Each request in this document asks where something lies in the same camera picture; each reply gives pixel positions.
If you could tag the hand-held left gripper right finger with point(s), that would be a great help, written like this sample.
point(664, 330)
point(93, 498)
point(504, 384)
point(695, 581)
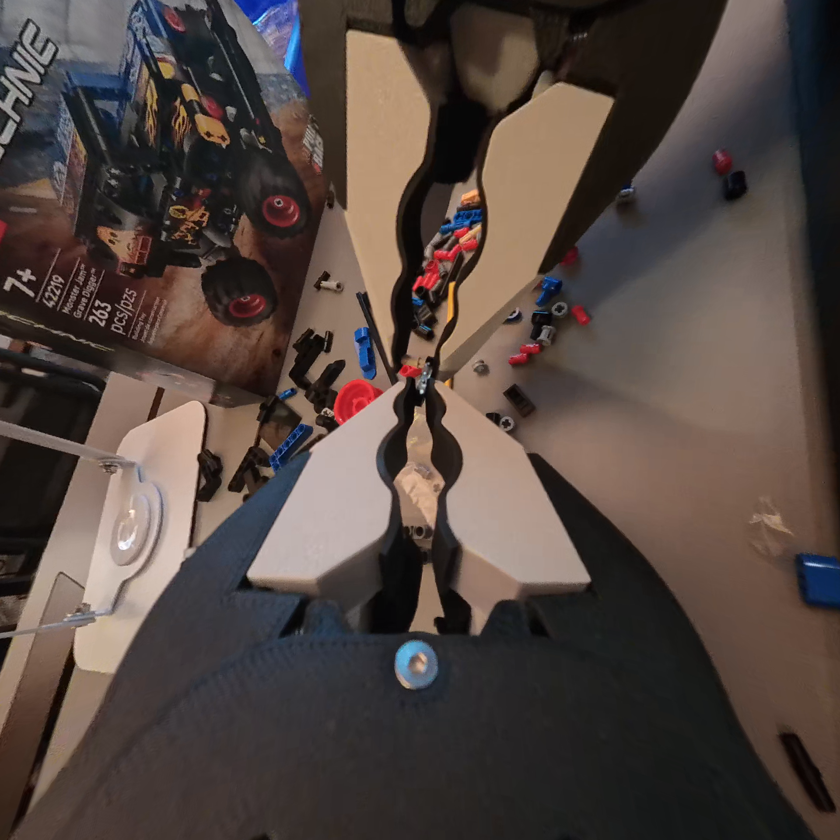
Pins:
point(518, 525)

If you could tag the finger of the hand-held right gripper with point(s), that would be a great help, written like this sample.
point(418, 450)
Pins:
point(544, 164)
point(374, 131)

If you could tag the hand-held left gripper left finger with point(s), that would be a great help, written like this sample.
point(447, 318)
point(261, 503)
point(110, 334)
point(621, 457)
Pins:
point(321, 525)

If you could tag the black pin connector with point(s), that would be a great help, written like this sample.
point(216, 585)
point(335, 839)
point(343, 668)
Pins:
point(422, 384)

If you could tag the grey desk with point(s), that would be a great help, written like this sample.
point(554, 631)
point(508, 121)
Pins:
point(656, 328)

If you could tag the blue storage bin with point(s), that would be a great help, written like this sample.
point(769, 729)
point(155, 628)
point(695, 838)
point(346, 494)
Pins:
point(295, 65)

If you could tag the short black round connector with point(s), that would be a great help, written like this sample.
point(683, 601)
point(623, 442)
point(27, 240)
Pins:
point(508, 422)

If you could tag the clear bag of small parts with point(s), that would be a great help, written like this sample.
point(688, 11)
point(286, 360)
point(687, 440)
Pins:
point(420, 492)

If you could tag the small black grille tile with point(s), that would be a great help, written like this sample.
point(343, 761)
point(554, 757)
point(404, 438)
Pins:
point(520, 400)

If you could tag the large red wheel rim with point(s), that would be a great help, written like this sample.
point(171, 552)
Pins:
point(354, 397)

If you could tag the pile of black beams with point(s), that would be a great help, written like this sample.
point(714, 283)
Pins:
point(321, 384)

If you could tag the grey pin with black connector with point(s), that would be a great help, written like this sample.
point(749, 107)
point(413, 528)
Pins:
point(328, 283)

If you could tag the red and black connector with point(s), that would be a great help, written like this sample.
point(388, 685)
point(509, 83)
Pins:
point(735, 185)

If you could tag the blue fairing panel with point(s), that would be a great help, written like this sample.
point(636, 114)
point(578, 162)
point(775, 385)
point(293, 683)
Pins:
point(364, 348)

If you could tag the black perforated board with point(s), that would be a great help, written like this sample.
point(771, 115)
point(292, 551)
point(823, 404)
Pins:
point(820, 131)

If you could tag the long black axle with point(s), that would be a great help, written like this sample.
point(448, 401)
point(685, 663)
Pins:
point(371, 321)

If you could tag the toy truck set box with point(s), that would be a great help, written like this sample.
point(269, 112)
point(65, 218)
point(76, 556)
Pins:
point(275, 315)

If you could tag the clear plastic scrap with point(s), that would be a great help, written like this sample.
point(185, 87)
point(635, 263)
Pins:
point(771, 525)

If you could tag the small blue brick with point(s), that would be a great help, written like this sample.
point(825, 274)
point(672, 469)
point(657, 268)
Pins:
point(820, 577)

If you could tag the small black pin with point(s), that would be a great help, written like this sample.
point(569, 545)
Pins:
point(804, 768)

